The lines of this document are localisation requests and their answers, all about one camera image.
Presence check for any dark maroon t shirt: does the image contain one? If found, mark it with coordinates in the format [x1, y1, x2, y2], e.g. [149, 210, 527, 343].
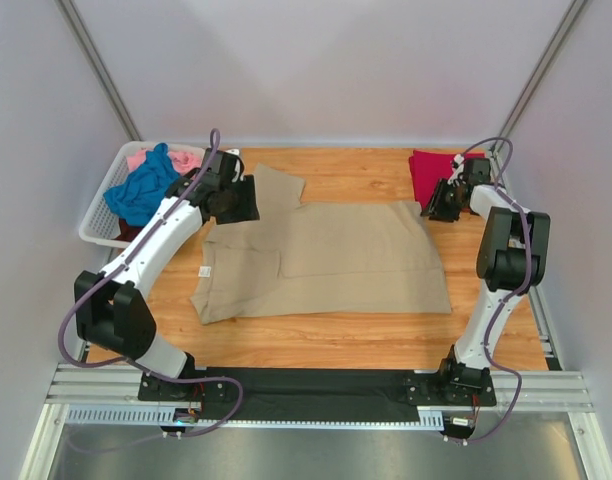
[115, 219, 142, 243]

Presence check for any right aluminium frame post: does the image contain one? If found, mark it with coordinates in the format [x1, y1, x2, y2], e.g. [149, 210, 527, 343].
[498, 0, 591, 138]

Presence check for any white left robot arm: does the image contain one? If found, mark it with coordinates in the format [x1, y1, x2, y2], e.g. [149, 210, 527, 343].
[68, 148, 260, 383]

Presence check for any beige t shirt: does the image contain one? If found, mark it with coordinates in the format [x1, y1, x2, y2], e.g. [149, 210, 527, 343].
[190, 164, 451, 324]

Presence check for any blue crumpled t shirt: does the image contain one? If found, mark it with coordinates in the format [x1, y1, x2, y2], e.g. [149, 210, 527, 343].
[103, 143, 180, 227]

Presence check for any aluminium frame rail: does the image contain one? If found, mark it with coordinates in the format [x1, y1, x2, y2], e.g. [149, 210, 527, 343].
[47, 365, 593, 412]

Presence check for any aluminium frame post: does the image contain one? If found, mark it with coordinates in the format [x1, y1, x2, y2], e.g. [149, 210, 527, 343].
[498, 0, 591, 138]
[55, 0, 142, 141]

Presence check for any left aluminium frame post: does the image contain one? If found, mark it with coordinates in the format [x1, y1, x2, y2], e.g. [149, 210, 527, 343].
[55, 0, 142, 141]

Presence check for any grey slotted cable duct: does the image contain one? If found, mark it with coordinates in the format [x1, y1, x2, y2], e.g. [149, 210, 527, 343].
[64, 405, 444, 432]

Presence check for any white plastic laundry basket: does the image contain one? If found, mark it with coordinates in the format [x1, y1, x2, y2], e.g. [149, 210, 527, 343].
[79, 141, 205, 248]

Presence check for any folded red t shirt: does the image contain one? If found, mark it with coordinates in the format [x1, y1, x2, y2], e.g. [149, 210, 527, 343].
[408, 149, 457, 216]

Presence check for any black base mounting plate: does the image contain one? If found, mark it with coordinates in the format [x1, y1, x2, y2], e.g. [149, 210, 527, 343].
[137, 365, 498, 422]

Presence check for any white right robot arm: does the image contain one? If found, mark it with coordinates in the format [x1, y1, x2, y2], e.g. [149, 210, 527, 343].
[422, 155, 551, 398]

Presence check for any pink crumpled t shirt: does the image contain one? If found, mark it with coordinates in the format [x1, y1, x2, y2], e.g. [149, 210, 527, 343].
[126, 148, 205, 175]

